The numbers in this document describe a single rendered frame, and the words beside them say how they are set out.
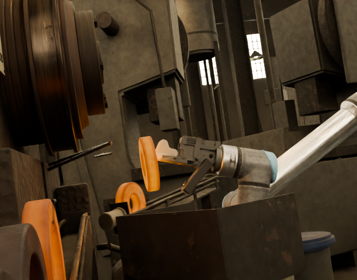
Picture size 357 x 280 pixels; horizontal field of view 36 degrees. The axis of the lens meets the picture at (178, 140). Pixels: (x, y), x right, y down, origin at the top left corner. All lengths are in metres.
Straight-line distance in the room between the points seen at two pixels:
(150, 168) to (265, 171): 0.33
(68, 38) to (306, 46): 3.82
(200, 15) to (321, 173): 6.99
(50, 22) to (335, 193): 2.91
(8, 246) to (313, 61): 4.54
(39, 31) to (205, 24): 9.21
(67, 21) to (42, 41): 0.11
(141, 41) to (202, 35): 6.18
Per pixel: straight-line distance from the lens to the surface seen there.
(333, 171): 3.93
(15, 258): 0.53
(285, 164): 1.75
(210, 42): 10.43
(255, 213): 0.91
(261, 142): 5.56
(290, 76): 5.21
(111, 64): 4.26
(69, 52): 1.34
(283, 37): 5.26
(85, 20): 1.44
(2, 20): 1.39
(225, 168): 1.56
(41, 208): 0.73
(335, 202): 3.92
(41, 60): 1.31
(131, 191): 1.97
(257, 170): 1.57
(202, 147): 1.57
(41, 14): 1.35
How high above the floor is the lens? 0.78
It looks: 4 degrees up
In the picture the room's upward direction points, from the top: 8 degrees counter-clockwise
